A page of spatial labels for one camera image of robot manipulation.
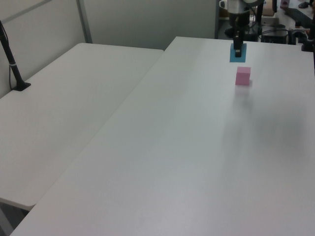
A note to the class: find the cardboard box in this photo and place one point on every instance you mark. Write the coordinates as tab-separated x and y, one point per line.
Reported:
269	8

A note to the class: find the pink cube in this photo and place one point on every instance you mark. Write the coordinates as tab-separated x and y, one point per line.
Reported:
242	76

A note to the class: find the grey metal partition post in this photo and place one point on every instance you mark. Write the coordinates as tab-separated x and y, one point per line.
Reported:
84	20

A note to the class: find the grey metal shelf frame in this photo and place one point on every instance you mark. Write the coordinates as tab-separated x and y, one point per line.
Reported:
216	19

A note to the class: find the black electronics box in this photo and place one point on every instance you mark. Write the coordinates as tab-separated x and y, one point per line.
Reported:
274	36

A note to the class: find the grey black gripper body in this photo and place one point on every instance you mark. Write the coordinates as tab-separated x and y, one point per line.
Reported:
237	14

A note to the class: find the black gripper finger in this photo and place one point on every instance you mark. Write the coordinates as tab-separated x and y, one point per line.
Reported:
237	45

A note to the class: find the blue cube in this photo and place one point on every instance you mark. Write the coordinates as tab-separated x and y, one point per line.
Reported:
243	54

